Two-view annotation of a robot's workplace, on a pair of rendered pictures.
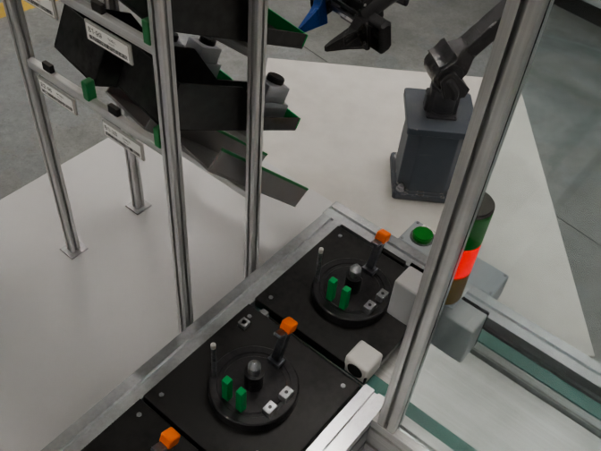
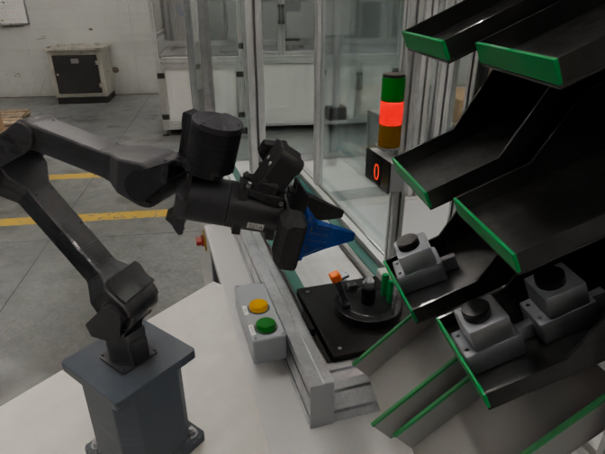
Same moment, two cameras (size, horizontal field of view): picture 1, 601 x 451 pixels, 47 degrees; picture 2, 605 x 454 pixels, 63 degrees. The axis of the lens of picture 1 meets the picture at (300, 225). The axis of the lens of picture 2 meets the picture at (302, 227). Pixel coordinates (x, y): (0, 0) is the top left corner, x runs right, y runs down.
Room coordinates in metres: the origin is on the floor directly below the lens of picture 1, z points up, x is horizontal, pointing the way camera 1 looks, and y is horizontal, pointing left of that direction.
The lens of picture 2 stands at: (1.53, 0.31, 1.57)
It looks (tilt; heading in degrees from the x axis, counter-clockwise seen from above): 26 degrees down; 218
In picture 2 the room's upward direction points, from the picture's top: straight up
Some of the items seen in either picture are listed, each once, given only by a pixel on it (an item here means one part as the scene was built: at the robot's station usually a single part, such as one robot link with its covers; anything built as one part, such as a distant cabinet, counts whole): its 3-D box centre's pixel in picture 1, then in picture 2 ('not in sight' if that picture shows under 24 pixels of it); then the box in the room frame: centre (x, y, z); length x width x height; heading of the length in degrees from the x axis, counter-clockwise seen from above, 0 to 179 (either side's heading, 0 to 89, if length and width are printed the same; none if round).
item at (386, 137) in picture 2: not in sight; (389, 134); (0.56, -0.19, 1.28); 0.05 x 0.05 x 0.05
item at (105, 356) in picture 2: (442, 98); (127, 340); (1.22, -0.27, 1.09); 0.07 x 0.07 x 0.06; 1
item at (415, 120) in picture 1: (430, 146); (138, 403); (1.22, -0.27, 0.96); 0.15 x 0.15 x 0.20; 1
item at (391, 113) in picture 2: not in sight; (391, 112); (0.56, -0.19, 1.33); 0.05 x 0.05 x 0.05
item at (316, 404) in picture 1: (253, 376); not in sight; (0.56, 0.05, 1.01); 0.24 x 0.24 x 0.13; 55
